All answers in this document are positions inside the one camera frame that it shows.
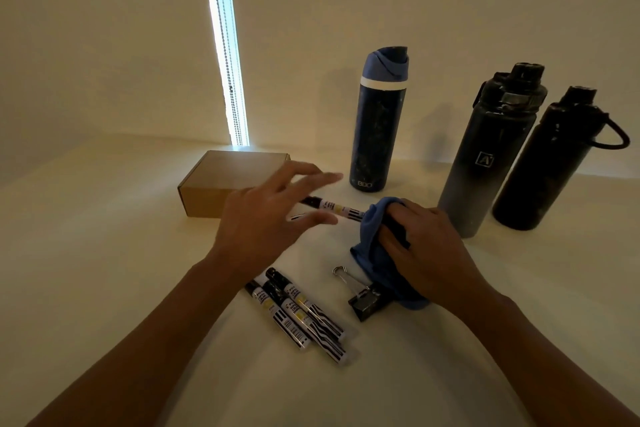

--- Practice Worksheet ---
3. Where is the beaded blind chain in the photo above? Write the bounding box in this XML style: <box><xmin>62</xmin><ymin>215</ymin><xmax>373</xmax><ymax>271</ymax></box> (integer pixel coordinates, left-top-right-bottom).
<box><xmin>205</xmin><ymin>0</ymin><xmax>246</xmax><ymax>146</ymax></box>

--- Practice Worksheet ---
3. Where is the person's right hand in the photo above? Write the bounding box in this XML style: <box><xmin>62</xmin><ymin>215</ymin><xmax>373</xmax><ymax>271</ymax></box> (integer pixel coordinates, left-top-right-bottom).
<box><xmin>377</xmin><ymin>199</ymin><xmax>496</xmax><ymax>318</ymax></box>

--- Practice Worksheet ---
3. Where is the person's right forearm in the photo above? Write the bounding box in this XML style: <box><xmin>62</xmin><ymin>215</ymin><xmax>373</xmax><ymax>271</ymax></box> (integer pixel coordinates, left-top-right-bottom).
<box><xmin>457</xmin><ymin>291</ymin><xmax>640</xmax><ymax>427</ymax></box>

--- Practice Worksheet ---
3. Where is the black grey gradient bottle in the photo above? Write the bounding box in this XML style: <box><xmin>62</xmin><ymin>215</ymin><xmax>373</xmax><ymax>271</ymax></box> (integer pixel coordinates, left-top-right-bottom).
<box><xmin>437</xmin><ymin>62</ymin><xmax>549</xmax><ymax>239</ymax></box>

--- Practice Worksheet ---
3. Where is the barcode label black marker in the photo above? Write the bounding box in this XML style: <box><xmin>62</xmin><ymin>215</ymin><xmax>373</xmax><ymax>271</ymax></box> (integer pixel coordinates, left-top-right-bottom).
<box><xmin>243</xmin><ymin>280</ymin><xmax>312</xmax><ymax>351</ymax></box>

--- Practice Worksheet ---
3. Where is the navy bottle with blue lid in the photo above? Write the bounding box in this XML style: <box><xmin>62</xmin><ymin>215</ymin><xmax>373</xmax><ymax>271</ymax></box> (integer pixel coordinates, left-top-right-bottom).
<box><xmin>349</xmin><ymin>46</ymin><xmax>410</xmax><ymax>193</ymax></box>

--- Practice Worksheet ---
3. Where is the brown paper box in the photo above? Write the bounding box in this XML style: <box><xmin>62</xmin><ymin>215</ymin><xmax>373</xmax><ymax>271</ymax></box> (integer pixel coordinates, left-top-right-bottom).
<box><xmin>177</xmin><ymin>150</ymin><xmax>291</xmax><ymax>219</ymax></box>

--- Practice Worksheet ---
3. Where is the black binder clip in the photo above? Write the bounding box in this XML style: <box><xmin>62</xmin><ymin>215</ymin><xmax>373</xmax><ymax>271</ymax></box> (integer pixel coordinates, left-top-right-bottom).
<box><xmin>332</xmin><ymin>265</ymin><xmax>396</xmax><ymax>322</ymax></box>

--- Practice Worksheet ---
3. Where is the black bottle with loop handle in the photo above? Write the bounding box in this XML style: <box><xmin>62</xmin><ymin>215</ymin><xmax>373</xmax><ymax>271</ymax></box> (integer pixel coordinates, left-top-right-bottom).
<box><xmin>492</xmin><ymin>85</ymin><xmax>631</xmax><ymax>232</ymax></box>

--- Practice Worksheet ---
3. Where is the person's left hand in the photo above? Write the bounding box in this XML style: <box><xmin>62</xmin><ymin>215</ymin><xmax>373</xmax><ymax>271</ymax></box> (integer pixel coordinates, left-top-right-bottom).
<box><xmin>207</xmin><ymin>160</ymin><xmax>345</xmax><ymax>288</ymax></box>

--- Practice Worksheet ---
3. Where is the blue cloth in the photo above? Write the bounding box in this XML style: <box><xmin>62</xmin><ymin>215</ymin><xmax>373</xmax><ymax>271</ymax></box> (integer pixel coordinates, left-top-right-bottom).
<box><xmin>349</xmin><ymin>197</ymin><xmax>430</xmax><ymax>312</ymax></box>

